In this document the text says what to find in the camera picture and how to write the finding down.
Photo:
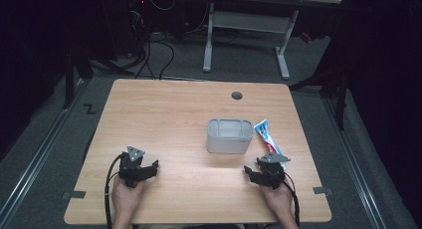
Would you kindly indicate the white blue red toothpaste tube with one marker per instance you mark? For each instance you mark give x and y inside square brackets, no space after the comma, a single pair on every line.
[265,134]

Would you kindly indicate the dark computer case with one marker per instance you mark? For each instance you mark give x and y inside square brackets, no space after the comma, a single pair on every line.
[139,26]

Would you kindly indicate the round grey table grommet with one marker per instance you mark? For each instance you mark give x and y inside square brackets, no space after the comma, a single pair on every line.
[237,96]

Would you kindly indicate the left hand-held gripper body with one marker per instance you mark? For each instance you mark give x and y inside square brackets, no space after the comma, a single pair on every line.
[133,174]

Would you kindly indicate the black tape floor mark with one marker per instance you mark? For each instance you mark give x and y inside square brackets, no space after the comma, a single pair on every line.
[89,109]

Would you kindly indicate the person's left hand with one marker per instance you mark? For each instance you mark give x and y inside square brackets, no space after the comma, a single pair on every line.
[125,200]

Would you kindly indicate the grey tape piece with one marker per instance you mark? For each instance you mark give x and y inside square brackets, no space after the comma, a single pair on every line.
[321,190]
[77,194]

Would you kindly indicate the metal floor rail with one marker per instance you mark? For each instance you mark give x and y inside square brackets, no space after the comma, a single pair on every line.
[358,169]
[40,156]

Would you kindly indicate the small red object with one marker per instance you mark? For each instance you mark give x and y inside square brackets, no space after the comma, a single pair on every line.
[306,37]

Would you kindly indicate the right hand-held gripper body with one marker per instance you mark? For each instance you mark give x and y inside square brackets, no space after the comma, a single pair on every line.
[272,174]

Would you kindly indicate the person's right hand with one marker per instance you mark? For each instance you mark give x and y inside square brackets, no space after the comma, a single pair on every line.
[280,200]

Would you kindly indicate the wooden desk with grey frame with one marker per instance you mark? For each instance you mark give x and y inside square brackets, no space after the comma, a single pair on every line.
[249,23]

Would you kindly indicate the grey toothbrush holder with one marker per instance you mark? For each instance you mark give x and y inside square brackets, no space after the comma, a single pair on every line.
[229,143]

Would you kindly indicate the black metal stand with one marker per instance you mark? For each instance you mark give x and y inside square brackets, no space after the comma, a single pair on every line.
[340,99]
[69,79]

